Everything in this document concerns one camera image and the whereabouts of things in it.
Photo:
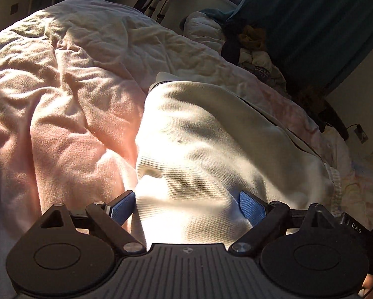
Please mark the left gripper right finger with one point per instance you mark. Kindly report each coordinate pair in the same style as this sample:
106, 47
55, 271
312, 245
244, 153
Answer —
268, 221

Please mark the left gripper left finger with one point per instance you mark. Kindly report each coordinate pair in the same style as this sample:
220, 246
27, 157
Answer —
107, 221

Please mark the pile of clothes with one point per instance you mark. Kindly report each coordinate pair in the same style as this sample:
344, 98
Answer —
243, 47

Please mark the person right hand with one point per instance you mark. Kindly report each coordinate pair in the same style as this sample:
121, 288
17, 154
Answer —
366, 290

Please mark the pink white bed duvet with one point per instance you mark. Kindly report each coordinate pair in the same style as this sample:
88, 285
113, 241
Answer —
73, 83

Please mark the teal curtain near corner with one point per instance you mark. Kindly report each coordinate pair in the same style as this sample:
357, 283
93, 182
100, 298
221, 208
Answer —
315, 43

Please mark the wall power socket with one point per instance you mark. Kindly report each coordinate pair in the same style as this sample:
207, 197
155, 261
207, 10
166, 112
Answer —
361, 135

